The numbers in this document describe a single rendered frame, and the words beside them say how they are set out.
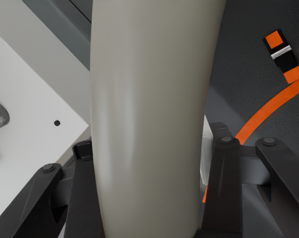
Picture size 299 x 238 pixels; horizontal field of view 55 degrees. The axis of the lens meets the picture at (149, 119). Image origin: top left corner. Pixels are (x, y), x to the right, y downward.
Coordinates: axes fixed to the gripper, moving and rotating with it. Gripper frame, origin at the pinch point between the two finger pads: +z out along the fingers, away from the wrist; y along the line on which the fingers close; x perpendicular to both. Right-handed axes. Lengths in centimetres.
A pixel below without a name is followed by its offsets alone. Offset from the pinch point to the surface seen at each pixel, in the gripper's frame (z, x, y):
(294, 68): 90, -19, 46
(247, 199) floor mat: 96, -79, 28
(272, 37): 96, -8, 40
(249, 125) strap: 97, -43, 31
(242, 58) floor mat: 100, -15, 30
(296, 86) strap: 94, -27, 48
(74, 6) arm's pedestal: 37.4, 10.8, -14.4
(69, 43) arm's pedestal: 31.4, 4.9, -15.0
